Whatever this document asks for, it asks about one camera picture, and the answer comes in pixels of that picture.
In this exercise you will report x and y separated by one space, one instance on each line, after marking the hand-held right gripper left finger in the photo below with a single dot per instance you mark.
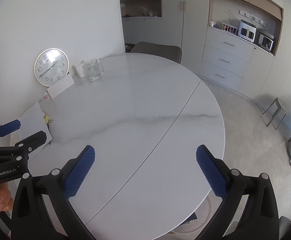
79 172

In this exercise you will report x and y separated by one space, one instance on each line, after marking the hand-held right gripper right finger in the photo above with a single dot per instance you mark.
211 172

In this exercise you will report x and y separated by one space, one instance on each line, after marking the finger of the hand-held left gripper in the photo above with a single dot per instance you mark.
36 138
9 127

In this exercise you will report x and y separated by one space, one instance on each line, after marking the white plastic bin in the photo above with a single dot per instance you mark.
203 220

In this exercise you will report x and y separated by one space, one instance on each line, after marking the person's left hand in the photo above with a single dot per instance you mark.
3 198

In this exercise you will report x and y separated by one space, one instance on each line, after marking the white paper sheets with clip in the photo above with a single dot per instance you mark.
31 120

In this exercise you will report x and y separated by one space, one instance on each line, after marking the small yellow object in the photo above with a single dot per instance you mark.
47 119

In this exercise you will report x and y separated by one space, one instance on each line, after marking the white card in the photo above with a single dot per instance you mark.
60 86

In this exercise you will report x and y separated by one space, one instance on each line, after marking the white mug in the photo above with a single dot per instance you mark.
80 70

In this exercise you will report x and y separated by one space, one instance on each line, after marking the clear glass mug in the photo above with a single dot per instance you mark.
93 70

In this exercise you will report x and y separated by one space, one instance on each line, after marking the grey chair with black legs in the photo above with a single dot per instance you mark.
286 223

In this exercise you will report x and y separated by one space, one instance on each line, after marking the grey stool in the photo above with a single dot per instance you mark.
279 103

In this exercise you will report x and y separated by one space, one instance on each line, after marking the grey cabinet drawer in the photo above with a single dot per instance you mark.
221 76
229 43
225 60

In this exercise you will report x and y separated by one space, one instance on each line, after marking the grey upholstered chair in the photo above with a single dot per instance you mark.
155 50

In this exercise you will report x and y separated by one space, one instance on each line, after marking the grey built-in cabinet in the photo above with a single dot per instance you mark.
195 30

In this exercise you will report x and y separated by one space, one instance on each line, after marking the silver countertop appliance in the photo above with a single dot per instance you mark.
265 39

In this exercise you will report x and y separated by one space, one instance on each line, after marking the white countertop oven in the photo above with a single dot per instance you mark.
246 30

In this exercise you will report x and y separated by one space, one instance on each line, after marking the small white jar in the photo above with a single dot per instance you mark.
212 24

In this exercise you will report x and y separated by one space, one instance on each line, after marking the round white wall clock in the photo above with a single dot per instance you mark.
51 67

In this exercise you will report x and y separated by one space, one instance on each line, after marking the white wall rail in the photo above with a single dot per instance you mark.
253 18

